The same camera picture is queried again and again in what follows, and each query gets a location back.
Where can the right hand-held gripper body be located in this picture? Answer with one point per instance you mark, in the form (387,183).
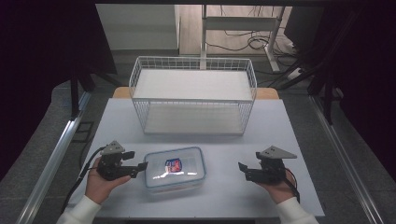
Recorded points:
(269,171)

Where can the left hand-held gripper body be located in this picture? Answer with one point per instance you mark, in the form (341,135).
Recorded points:
(109,166)

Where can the clear plastic box blue-rimmed lid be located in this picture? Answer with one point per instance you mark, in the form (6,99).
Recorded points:
(190,169)

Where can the person's left hand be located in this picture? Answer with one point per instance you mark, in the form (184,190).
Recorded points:
(98,186)

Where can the person's right hand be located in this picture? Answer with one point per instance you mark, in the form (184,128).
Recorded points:
(281,191)

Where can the black metal stand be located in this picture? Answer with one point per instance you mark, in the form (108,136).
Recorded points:
(74,96)
(327,93)

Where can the white power strip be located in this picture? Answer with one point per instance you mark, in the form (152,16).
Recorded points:
(294,73)

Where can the black curtain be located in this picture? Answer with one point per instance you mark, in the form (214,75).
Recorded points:
(367,62)
(37,62)

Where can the white cabinet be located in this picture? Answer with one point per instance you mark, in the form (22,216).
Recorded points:
(137,26)

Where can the aluminium rail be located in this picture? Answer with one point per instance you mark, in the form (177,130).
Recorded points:
(56,155)
(342,155)

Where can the white metal desk frame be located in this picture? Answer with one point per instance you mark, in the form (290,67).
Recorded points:
(239,23)

